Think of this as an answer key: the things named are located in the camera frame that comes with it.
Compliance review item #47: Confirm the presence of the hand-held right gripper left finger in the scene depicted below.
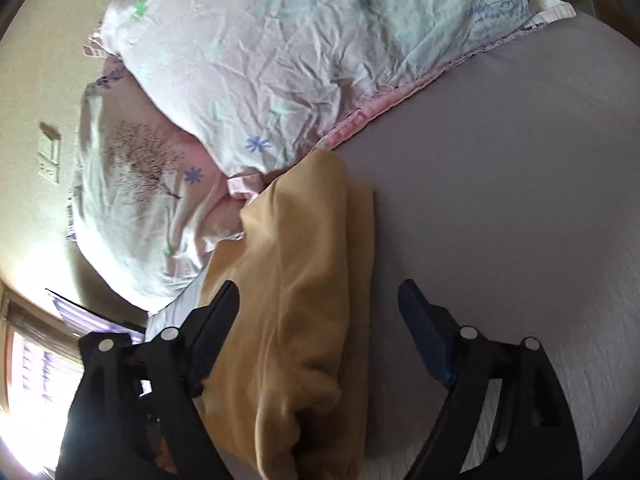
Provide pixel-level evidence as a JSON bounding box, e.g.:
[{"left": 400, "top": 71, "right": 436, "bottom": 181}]
[{"left": 55, "top": 280, "right": 240, "bottom": 480}]

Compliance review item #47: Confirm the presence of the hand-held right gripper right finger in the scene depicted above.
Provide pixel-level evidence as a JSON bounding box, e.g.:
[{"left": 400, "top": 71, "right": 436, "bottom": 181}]
[{"left": 398, "top": 280, "right": 585, "bottom": 480}]

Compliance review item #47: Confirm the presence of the yellow garment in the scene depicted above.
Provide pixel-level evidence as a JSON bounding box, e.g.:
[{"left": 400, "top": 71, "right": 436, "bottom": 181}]
[{"left": 192, "top": 151, "right": 377, "bottom": 480}]

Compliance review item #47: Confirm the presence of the grey bed sheet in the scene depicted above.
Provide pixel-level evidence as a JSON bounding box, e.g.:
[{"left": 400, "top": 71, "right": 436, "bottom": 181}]
[{"left": 145, "top": 10, "right": 640, "bottom": 480}]

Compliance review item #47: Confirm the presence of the tree print white pillow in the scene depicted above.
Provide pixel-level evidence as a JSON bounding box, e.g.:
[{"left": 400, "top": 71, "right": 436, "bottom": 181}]
[{"left": 65, "top": 55, "right": 251, "bottom": 313}]

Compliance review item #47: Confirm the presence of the window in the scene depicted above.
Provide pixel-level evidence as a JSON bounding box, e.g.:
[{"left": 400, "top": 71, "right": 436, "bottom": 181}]
[{"left": 0, "top": 285, "right": 146, "bottom": 476}]

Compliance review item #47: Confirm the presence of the floral white pillow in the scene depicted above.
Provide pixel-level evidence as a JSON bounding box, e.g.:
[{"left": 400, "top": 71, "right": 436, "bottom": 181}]
[{"left": 84, "top": 0, "right": 577, "bottom": 196}]

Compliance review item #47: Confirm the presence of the wall light switch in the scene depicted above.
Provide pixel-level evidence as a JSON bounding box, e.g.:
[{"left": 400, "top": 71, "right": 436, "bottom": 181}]
[{"left": 36, "top": 121, "right": 63, "bottom": 185}]

